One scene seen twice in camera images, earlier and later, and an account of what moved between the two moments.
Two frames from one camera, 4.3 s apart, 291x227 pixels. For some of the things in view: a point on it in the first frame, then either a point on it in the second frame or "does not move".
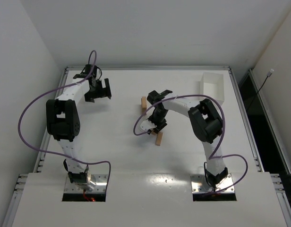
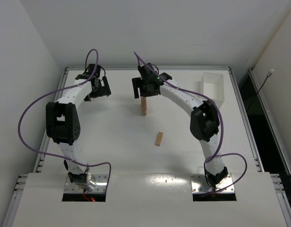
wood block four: [159, 138] does not move
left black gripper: [98, 91] does not move
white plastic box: [212, 86] does not move
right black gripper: [159, 124] → [145, 89]
